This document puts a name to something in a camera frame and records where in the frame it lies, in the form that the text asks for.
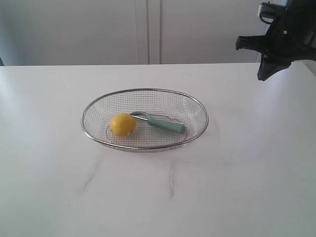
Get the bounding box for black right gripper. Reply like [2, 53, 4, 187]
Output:
[236, 17, 316, 81]

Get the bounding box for teal handled vegetable peeler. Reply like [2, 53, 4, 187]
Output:
[130, 111, 186, 134]

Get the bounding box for yellow lemon with sticker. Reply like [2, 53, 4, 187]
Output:
[110, 114, 136, 137]

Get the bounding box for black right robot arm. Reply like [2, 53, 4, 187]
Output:
[236, 0, 316, 81]

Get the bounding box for white cabinet doors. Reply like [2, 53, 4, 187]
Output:
[0, 0, 267, 66]

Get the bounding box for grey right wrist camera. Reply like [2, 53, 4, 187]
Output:
[257, 1, 286, 25]

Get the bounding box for oval wire mesh basket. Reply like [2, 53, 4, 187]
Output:
[81, 88, 209, 152]

